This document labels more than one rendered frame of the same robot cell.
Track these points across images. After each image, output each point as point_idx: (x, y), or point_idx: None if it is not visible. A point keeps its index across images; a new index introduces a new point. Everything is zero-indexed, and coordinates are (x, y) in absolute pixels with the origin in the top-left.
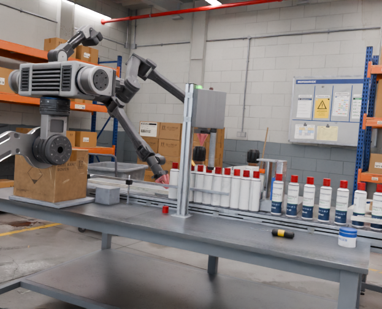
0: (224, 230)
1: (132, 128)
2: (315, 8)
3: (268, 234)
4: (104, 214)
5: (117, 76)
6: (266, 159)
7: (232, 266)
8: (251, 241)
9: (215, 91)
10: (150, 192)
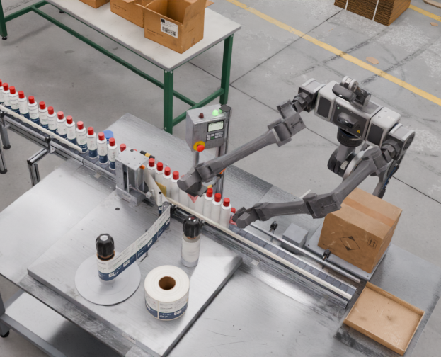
0: (189, 168)
1: (283, 203)
2: None
3: (156, 161)
4: (287, 201)
5: (297, 95)
6: (139, 156)
7: None
8: (178, 147)
9: (199, 108)
10: (245, 319)
